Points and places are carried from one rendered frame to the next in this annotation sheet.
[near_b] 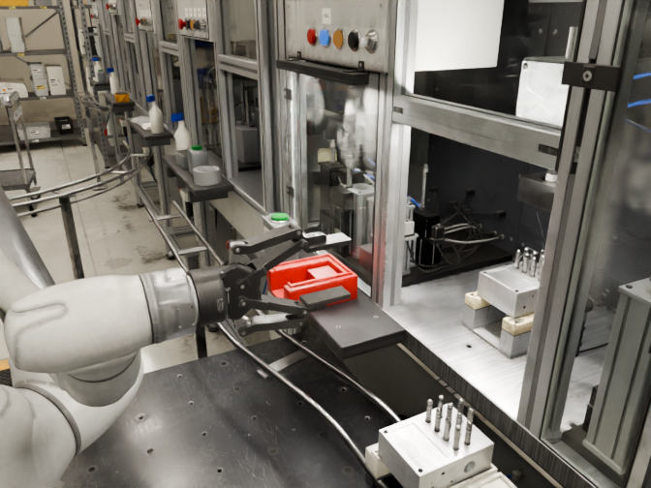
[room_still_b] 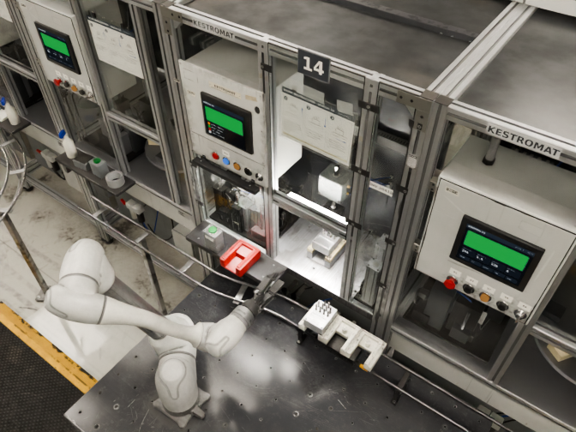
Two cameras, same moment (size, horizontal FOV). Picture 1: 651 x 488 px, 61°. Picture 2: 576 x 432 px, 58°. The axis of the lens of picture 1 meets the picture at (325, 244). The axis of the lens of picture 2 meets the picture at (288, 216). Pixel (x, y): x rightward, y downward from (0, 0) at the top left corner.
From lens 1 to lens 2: 1.56 m
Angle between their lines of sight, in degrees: 32
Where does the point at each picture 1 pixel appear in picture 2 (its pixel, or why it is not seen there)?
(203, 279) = (252, 307)
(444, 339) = (303, 267)
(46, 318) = (225, 342)
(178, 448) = not seen: hidden behind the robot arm
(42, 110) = not seen: outside the picture
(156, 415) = not seen: hidden behind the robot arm
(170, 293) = (248, 317)
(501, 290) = (322, 248)
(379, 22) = (262, 172)
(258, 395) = (225, 305)
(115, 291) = (236, 325)
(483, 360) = (321, 273)
